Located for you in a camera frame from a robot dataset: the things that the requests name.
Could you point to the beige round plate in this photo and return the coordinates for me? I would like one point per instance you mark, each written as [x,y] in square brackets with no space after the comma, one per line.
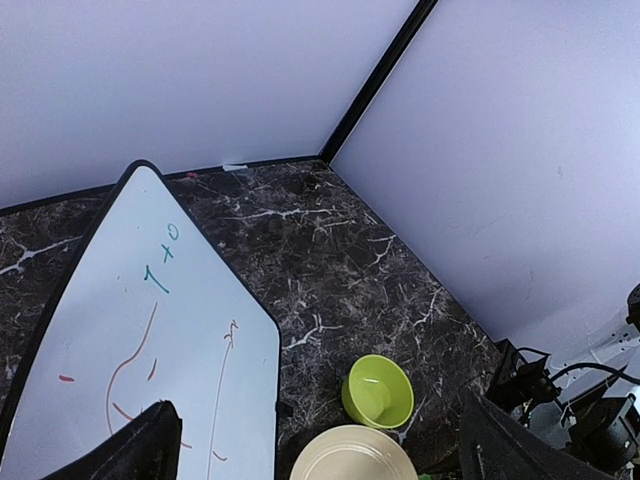
[353,452]

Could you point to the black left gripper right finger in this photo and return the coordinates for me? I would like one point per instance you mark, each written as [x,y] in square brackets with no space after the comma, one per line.
[492,445]

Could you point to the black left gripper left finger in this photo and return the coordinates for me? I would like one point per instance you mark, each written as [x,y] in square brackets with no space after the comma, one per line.
[148,447]

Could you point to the white whiteboard with black frame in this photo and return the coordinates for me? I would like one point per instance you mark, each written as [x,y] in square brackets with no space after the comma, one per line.
[147,311]

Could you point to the black right corner post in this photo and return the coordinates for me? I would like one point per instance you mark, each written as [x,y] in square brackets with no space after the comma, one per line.
[378,76]

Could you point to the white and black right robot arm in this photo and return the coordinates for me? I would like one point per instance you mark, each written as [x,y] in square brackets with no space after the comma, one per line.
[582,400]

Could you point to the green bowl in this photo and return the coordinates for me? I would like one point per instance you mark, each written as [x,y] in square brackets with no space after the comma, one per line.
[377,393]

